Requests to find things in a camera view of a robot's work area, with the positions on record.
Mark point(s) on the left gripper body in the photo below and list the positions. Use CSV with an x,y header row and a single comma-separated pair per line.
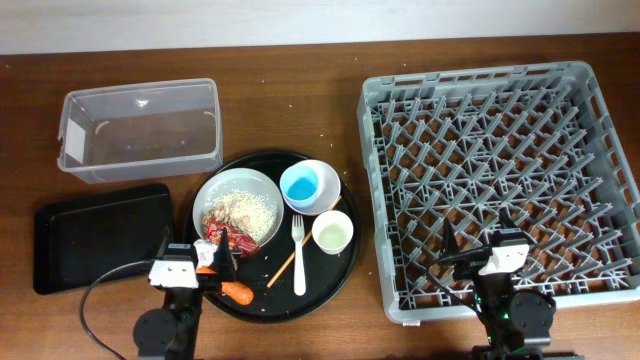
x,y
197,280

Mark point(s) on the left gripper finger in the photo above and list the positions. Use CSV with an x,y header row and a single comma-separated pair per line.
x,y
164,241
223,263

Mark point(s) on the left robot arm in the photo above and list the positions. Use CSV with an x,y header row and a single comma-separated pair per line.
x,y
170,331

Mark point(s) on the wooden chopstick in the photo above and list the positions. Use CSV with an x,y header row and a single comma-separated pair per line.
x,y
290,259

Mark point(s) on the white tissue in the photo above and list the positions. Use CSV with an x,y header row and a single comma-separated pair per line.
x,y
205,252

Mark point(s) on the black rectangular tray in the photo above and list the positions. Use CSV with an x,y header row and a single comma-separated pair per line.
x,y
76,241

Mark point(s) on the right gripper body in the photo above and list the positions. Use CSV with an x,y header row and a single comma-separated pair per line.
x,y
471,265

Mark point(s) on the clear plastic bin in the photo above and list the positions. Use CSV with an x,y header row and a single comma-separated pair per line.
x,y
140,131

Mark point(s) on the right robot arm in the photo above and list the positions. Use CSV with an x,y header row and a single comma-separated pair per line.
x,y
517,322

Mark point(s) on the white cup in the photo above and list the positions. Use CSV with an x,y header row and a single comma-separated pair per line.
x,y
332,231

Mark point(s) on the orange carrot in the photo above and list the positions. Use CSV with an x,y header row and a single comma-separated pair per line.
x,y
237,291

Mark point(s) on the white plastic fork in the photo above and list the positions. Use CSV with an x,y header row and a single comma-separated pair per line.
x,y
298,234

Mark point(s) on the rice and food scraps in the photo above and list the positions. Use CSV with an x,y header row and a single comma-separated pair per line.
x,y
250,213

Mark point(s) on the white bowl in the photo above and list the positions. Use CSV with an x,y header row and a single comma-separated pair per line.
x,y
325,181

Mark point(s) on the red snack wrapper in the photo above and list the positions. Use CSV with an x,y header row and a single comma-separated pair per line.
x,y
238,240

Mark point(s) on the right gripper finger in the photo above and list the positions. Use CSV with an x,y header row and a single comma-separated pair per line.
x,y
450,246
505,220

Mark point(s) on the blue cup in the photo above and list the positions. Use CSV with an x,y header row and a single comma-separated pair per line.
x,y
299,185

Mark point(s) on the grey dishwasher rack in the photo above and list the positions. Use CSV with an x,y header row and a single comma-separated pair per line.
x,y
461,146

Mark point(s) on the round black tray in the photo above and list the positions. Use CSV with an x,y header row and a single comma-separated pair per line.
x,y
325,274

